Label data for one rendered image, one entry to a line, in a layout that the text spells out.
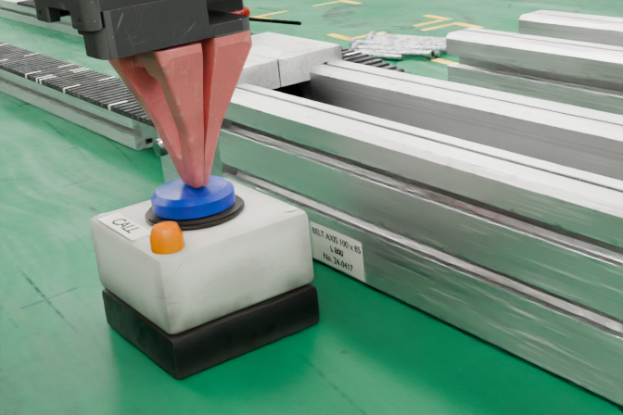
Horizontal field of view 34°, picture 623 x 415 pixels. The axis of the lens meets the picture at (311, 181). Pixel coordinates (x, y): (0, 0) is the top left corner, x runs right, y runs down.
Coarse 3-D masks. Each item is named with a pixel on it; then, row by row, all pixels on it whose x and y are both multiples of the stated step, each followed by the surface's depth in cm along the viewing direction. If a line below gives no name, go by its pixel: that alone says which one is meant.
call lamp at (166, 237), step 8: (160, 224) 44; (168, 224) 44; (176, 224) 44; (152, 232) 44; (160, 232) 44; (168, 232) 44; (176, 232) 44; (152, 240) 44; (160, 240) 44; (168, 240) 44; (176, 240) 44; (152, 248) 44; (160, 248) 44; (168, 248) 44; (176, 248) 44
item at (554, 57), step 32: (480, 32) 70; (512, 32) 69; (544, 32) 73; (576, 32) 71; (608, 32) 68; (480, 64) 71; (512, 64) 66; (544, 64) 64; (576, 64) 62; (608, 64) 60; (544, 96) 65; (576, 96) 63; (608, 96) 60
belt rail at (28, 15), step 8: (0, 0) 162; (8, 0) 160; (16, 0) 159; (24, 0) 158; (0, 8) 166; (8, 8) 162; (16, 8) 157; (24, 8) 154; (32, 8) 150; (0, 16) 164; (8, 16) 161; (16, 16) 158; (24, 16) 155; (32, 16) 153; (32, 24) 152; (40, 24) 150; (48, 24) 147; (56, 24) 144; (64, 24) 142; (72, 32) 140
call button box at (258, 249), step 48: (240, 192) 51; (96, 240) 49; (144, 240) 46; (192, 240) 45; (240, 240) 46; (288, 240) 47; (144, 288) 46; (192, 288) 45; (240, 288) 46; (288, 288) 48; (144, 336) 47; (192, 336) 45; (240, 336) 47
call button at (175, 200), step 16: (160, 192) 48; (176, 192) 47; (192, 192) 47; (208, 192) 47; (224, 192) 47; (160, 208) 47; (176, 208) 46; (192, 208) 46; (208, 208) 47; (224, 208) 47
